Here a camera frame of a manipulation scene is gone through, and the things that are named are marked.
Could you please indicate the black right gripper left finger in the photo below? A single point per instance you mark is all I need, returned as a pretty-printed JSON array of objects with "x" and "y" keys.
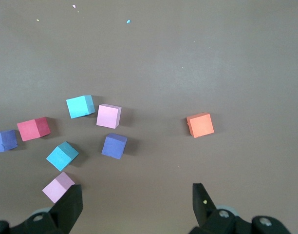
[{"x": 66, "y": 209}]

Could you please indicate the orange foam cube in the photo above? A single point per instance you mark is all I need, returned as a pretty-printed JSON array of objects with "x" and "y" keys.
[{"x": 200, "y": 125}]

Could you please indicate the pink foam cube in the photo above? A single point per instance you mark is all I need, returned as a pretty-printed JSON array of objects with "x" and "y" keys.
[
  {"x": 55, "y": 189},
  {"x": 108, "y": 116}
]

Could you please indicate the cyan foam cube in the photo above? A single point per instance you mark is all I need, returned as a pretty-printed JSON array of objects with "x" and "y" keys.
[
  {"x": 80, "y": 106},
  {"x": 61, "y": 157}
]

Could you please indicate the purple foam cube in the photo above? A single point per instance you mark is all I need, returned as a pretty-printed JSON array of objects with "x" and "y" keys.
[
  {"x": 3, "y": 141},
  {"x": 113, "y": 146}
]

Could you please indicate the red foam cube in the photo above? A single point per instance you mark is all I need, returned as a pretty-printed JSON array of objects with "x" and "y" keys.
[{"x": 32, "y": 130}]

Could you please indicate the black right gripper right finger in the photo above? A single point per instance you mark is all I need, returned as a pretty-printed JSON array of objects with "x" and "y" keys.
[{"x": 202, "y": 209}]

